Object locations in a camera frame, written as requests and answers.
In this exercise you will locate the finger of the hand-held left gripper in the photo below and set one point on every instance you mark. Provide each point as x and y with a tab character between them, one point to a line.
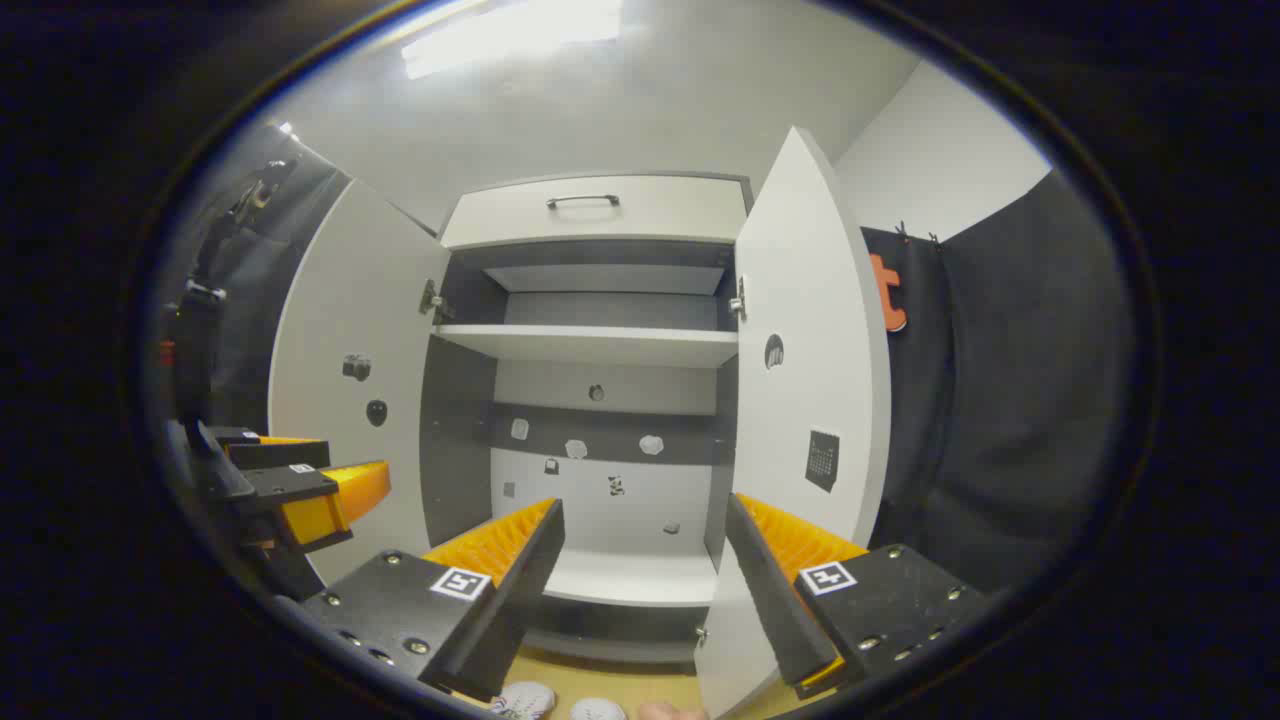
285	455
290	485

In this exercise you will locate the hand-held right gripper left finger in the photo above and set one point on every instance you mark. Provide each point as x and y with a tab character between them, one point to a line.
470	620

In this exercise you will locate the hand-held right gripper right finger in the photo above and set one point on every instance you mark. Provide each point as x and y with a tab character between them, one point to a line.
790	620

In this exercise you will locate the white canvas shoe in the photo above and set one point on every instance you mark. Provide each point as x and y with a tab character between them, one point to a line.
522	700
598	710

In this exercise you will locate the white shoe cabinet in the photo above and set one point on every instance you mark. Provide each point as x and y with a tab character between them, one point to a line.
455	480

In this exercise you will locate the white cabinet door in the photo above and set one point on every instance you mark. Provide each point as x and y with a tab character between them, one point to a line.
810	300
340	300

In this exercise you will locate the white cabinet bottom board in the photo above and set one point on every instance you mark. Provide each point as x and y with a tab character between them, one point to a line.
630	580

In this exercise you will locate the white cabinet shelf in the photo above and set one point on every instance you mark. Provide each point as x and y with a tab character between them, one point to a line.
600	278
590	345

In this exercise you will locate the white cabinet drawer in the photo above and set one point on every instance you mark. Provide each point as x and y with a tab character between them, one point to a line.
680	210

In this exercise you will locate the black stand with clamp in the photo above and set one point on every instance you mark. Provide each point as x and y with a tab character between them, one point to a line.
205	340

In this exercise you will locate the black backdrop cloth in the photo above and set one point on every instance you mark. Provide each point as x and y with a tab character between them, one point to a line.
1020	400
255	300

